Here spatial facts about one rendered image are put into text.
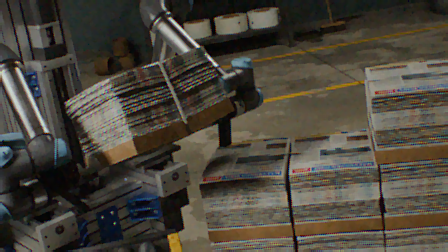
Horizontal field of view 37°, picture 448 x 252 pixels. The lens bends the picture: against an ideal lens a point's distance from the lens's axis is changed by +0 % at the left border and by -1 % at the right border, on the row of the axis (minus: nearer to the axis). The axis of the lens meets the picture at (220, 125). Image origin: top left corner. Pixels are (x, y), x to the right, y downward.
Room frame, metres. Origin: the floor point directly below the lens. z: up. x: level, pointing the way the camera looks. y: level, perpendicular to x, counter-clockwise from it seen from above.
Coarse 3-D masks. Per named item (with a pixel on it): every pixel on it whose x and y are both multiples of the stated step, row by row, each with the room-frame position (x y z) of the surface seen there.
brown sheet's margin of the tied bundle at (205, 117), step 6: (222, 102) 1.94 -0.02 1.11; (228, 102) 1.96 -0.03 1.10; (210, 108) 1.91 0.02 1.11; (216, 108) 1.92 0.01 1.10; (222, 108) 1.93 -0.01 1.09; (228, 108) 1.95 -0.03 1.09; (198, 114) 1.87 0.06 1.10; (204, 114) 1.89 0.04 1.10; (210, 114) 1.90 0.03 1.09; (216, 114) 1.91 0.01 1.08; (222, 114) 1.92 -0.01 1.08; (198, 120) 1.86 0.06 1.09; (204, 120) 1.88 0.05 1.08; (210, 120) 1.89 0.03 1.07; (198, 126) 1.85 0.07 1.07
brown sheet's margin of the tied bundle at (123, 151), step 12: (156, 132) 1.76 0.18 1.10; (168, 132) 1.78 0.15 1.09; (180, 132) 1.81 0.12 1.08; (120, 144) 1.75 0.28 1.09; (132, 144) 1.71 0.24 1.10; (144, 144) 1.72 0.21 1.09; (156, 144) 1.74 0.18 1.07; (96, 156) 1.85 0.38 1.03; (108, 156) 1.81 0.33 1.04; (120, 156) 1.76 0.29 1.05; (132, 156) 1.72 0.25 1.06
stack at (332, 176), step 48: (240, 144) 2.33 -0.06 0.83; (288, 144) 2.26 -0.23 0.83; (336, 144) 2.17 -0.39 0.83; (240, 192) 2.01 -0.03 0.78; (288, 192) 2.03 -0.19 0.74; (336, 192) 1.95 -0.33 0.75; (384, 192) 1.93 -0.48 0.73; (432, 192) 1.90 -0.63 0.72; (240, 240) 2.02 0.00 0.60; (288, 240) 1.98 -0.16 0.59; (336, 240) 1.95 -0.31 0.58; (384, 240) 1.95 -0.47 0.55; (432, 240) 1.89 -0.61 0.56
